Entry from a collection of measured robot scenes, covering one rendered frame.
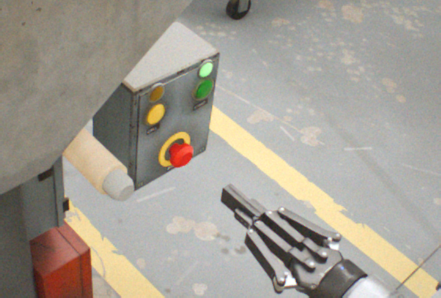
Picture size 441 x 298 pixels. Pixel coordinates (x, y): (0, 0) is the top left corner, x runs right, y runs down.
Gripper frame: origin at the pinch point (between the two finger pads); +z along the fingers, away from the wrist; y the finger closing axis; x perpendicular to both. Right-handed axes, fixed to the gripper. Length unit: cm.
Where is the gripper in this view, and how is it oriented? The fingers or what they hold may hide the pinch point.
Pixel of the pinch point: (242, 206)
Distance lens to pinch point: 96.5
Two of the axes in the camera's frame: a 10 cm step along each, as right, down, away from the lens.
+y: 7.2, -4.1, 5.6
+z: -6.8, -5.5, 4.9
